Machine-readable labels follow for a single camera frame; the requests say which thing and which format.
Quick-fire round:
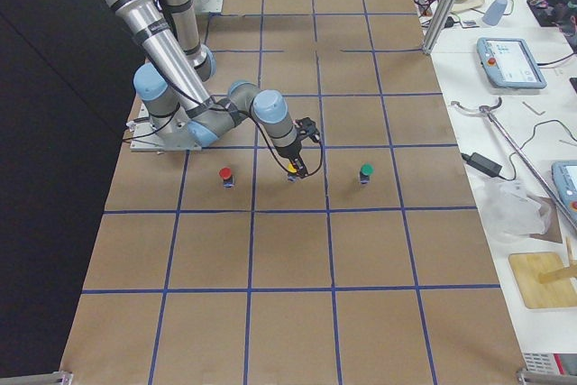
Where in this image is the teach pendant near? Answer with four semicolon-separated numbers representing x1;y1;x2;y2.
552;160;576;223

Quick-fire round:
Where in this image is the clear plastic bag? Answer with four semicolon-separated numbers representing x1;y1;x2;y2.
480;179;552;235

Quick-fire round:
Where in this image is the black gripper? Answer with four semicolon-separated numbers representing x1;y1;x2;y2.
277;143;308;178

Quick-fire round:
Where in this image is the blue plastic cup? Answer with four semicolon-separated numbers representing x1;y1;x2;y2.
481;0;508;27

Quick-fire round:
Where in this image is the black power adapter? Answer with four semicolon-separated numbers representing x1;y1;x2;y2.
467;152;502;178

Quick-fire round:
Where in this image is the metal reacher stick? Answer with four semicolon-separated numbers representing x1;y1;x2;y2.
450;96;576;230

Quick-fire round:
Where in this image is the wooden board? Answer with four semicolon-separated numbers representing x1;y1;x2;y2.
508;252;576;309

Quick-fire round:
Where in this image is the aluminium frame post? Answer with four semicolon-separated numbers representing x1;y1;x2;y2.
421;0;479;56

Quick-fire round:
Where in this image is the red push button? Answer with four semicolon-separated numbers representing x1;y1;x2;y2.
218;167;235;188

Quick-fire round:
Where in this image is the teach pendant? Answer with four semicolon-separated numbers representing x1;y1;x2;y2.
476;37;547;89
552;160;576;223

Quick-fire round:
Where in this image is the green push button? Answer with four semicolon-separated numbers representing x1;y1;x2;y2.
359;163;374;185

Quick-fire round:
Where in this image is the yellow push button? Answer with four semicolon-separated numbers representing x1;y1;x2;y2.
287;163;299;182

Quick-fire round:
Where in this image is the teach pendant far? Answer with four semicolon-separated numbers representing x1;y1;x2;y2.
476;37;547;89

